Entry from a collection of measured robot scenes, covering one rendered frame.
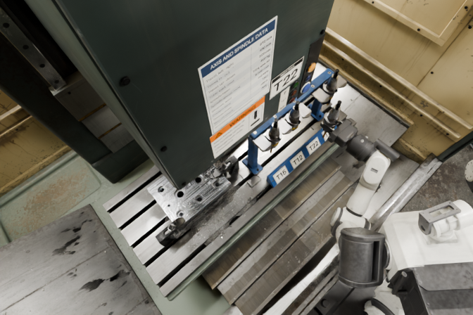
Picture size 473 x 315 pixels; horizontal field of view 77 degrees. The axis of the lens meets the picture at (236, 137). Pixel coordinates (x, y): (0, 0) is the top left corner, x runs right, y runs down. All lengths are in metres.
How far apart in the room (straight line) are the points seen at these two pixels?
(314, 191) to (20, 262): 1.43
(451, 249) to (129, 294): 1.32
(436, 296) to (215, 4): 0.85
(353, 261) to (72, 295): 1.24
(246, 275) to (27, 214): 1.28
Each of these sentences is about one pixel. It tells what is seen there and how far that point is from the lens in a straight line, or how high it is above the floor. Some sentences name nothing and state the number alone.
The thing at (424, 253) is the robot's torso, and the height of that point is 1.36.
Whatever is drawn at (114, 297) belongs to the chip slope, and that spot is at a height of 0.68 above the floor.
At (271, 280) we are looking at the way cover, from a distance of 1.53.
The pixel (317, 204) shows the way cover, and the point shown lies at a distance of 1.59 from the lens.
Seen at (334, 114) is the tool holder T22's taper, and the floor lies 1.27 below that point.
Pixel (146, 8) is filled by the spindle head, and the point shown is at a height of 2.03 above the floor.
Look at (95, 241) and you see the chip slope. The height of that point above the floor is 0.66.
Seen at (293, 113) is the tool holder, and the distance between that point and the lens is 1.16.
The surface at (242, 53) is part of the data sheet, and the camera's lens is 0.50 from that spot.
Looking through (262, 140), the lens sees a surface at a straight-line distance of 1.15.
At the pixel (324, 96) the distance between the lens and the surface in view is 1.30.
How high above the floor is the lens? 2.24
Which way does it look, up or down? 62 degrees down
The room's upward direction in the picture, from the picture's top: 4 degrees counter-clockwise
